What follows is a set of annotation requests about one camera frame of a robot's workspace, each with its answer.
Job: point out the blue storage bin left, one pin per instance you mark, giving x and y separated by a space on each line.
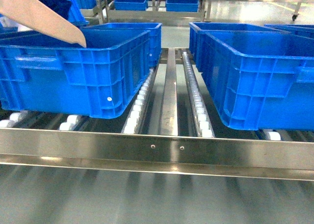
41 73

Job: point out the blue storage bin far right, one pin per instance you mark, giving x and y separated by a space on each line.
300 30

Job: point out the blue storage bin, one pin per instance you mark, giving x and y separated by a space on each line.
260 80
300 30
41 73

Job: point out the blue plastic block part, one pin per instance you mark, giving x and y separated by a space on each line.
61 7

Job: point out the tilted blue bin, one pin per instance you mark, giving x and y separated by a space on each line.
75 15

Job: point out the steel shelf rack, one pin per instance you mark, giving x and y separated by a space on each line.
167 153

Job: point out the beige plastic dustpan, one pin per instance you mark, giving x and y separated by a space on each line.
37 16

